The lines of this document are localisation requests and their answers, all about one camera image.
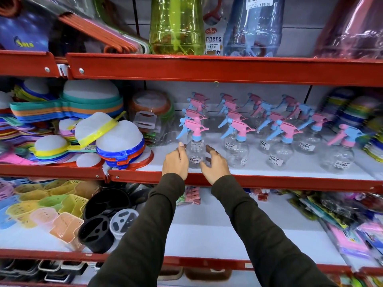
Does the person's right hand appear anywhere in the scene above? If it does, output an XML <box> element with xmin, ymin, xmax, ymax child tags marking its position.
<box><xmin>199</xmin><ymin>144</ymin><xmax>231</xmax><ymax>186</ymax></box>

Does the person's left hand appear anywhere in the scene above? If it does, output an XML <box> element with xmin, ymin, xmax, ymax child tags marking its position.
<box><xmin>162</xmin><ymin>142</ymin><xmax>190</xmax><ymax>181</ymax></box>

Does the clear spray bottle pink trigger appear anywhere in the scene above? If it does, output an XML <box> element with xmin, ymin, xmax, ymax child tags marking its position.
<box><xmin>176</xmin><ymin>119</ymin><xmax>209</xmax><ymax>169</ymax></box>

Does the person's left forearm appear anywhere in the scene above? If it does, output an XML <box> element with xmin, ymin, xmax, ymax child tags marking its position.
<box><xmin>88</xmin><ymin>173</ymin><xmax>187</xmax><ymax>287</ymax></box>

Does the person's right forearm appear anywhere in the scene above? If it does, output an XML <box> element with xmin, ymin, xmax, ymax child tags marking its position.
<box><xmin>210</xmin><ymin>175</ymin><xmax>339</xmax><ymax>287</ymax></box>

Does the pink clothes peg packet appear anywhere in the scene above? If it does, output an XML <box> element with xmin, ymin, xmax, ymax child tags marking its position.
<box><xmin>176</xmin><ymin>186</ymin><xmax>201</xmax><ymax>205</ymax></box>

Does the bagged strainer pack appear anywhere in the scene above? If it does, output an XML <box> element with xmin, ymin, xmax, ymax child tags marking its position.
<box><xmin>129</xmin><ymin>89</ymin><xmax>177</xmax><ymax>147</ymax></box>

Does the stack of blue orange strainers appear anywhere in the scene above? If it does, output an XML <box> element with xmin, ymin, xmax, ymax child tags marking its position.
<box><xmin>95</xmin><ymin>120</ymin><xmax>155</xmax><ymax>171</ymax></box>

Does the group of clear spray bottles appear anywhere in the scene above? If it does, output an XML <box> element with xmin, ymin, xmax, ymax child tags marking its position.
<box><xmin>179</xmin><ymin>92</ymin><xmax>365</xmax><ymax>174</ymax></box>

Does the red metal shelf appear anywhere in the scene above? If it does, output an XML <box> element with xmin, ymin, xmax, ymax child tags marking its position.
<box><xmin>0</xmin><ymin>249</ymin><xmax>383</xmax><ymax>276</ymax></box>
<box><xmin>0</xmin><ymin>163</ymin><xmax>107</xmax><ymax>181</ymax></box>
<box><xmin>107</xmin><ymin>168</ymin><xmax>383</xmax><ymax>194</ymax></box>
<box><xmin>65</xmin><ymin>52</ymin><xmax>383</xmax><ymax>87</ymax></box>
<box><xmin>0</xmin><ymin>50</ymin><xmax>66</xmax><ymax>79</ymax></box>

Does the yellow rimmed strainer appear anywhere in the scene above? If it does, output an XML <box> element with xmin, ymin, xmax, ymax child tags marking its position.
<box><xmin>74</xmin><ymin>111</ymin><xmax>127</xmax><ymax>147</ymax></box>

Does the large black plastic holder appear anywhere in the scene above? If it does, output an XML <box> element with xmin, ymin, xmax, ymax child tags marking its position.
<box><xmin>83</xmin><ymin>188</ymin><xmax>133</xmax><ymax>221</ymax></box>

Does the white cutlery holder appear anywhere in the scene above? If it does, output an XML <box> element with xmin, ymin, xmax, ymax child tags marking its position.
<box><xmin>109</xmin><ymin>208</ymin><xmax>140</xmax><ymax>240</ymax></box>

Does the brown plastic container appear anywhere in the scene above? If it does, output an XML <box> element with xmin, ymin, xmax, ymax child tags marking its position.
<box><xmin>157</xmin><ymin>266</ymin><xmax>233</xmax><ymax>282</ymax></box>

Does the stack of large colourful strainers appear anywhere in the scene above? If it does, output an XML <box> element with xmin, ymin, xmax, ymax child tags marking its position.
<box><xmin>10</xmin><ymin>79</ymin><xmax>125</xmax><ymax>123</ymax></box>

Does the labelled hanger pack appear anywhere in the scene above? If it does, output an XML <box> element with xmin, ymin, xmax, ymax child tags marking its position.
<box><xmin>202</xmin><ymin>0</ymin><xmax>225</xmax><ymax>56</ymax></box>

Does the black cutlery holder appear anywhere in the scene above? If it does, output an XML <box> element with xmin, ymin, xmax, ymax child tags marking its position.
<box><xmin>77</xmin><ymin>215</ymin><xmax>115</xmax><ymax>254</ymax></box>

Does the green transparent plastic bottle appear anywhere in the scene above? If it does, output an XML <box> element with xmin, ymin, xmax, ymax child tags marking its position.
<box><xmin>149</xmin><ymin>0</ymin><xmax>206</xmax><ymax>56</ymax></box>

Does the pile of small colourful strainers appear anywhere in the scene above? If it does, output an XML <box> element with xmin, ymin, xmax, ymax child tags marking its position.
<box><xmin>0</xmin><ymin>78</ymin><xmax>104</xmax><ymax>168</ymax></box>

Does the blue transparent plastic bottle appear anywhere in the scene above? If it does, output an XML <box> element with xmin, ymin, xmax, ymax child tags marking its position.
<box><xmin>223</xmin><ymin>0</ymin><xmax>285</xmax><ymax>58</ymax></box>

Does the bundle of orange hangers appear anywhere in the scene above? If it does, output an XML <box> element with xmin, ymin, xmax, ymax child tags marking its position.
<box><xmin>58</xmin><ymin>12</ymin><xmax>151</xmax><ymax>55</ymax></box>

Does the pile of pastel plastic baskets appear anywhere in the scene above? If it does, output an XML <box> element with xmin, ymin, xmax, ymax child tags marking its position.
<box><xmin>0</xmin><ymin>178</ymin><xmax>101</xmax><ymax>252</ymax></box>

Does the pile of colourful packets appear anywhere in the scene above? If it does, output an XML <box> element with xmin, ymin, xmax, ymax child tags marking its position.
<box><xmin>287</xmin><ymin>190</ymin><xmax>383</xmax><ymax>268</ymax></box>

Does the stack of colourful plastic ware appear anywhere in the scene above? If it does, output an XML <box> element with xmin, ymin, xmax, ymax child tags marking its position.
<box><xmin>319</xmin><ymin>86</ymin><xmax>383</xmax><ymax>163</ymax></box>

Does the row of black white trays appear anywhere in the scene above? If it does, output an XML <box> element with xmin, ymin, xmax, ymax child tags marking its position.
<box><xmin>0</xmin><ymin>259</ymin><xmax>89</xmax><ymax>285</ymax></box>

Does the dark blue packet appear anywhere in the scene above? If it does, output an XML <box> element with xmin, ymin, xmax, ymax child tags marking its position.
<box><xmin>0</xmin><ymin>13</ymin><xmax>51</xmax><ymax>53</ymax></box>

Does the pink transparent plastic container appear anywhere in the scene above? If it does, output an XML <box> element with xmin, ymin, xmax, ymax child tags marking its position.
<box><xmin>314</xmin><ymin>0</ymin><xmax>383</xmax><ymax>59</ymax></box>

